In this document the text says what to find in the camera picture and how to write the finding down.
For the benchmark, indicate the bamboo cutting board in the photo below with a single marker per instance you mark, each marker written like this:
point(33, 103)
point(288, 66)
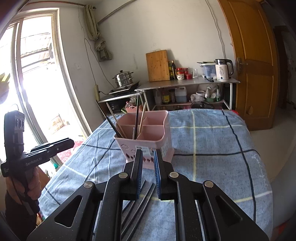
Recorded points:
point(157, 66)

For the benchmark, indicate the hanging olive curtain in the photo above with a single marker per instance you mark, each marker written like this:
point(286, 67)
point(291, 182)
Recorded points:
point(94, 34)

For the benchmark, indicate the pink utensil caddy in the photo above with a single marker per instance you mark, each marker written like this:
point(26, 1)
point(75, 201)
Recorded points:
point(156, 134)

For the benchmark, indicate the white chopstick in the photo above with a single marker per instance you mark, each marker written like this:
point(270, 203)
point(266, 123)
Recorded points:
point(141, 120)

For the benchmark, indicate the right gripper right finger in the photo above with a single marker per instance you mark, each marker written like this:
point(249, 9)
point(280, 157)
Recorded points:
point(166, 189)

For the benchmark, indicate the dark chopsticks on table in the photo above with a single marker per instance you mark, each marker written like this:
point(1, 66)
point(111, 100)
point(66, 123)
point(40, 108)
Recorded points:
point(134, 211)

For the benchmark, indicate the dark sauce bottle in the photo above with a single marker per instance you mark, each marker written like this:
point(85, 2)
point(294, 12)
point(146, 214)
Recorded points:
point(173, 67)

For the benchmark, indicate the stainless steel steamer pot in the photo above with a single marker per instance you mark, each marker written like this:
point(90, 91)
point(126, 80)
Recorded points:
point(123, 78)

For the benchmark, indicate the black frying pan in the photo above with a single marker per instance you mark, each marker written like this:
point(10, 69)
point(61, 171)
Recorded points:
point(206, 105)

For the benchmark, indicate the induction cooktop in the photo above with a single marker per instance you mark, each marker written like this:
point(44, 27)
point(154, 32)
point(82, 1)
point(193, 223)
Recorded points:
point(124, 89)

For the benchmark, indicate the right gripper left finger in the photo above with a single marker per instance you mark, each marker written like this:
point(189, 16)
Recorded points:
point(132, 184)

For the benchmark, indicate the red lidded jar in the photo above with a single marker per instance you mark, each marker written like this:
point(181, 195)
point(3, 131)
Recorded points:
point(180, 73)

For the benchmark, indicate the dark metal chopstick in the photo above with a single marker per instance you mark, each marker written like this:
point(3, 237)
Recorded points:
point(118, 133)

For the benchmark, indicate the clear plastic container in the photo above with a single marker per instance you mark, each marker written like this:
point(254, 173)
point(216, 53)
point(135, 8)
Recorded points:
point(208, 68)

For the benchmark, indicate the white electric kettle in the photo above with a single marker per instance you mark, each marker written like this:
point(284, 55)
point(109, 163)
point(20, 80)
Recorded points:
point(224, 69)

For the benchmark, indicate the steel kitchen table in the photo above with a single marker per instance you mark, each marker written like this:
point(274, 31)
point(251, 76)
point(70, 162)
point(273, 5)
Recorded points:
point(191, 85)

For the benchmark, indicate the wooden door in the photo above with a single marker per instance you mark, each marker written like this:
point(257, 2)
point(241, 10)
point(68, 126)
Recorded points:
point(256, 60)

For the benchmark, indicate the black kitchen knife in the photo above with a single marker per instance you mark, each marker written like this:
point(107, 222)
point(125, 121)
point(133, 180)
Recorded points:
point(208, 79)

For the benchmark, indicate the pink basket on shelf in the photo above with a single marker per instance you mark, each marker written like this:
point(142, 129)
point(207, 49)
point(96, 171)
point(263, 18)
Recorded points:
point(133, 109)

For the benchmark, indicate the white jerrycan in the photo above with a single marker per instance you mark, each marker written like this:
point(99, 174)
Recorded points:
point(181, 94)

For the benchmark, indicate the window frame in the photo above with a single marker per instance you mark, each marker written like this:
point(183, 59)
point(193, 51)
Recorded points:
point(37, 81)

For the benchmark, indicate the glass cup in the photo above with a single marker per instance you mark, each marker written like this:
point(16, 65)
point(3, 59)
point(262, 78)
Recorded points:
point(194, 73)

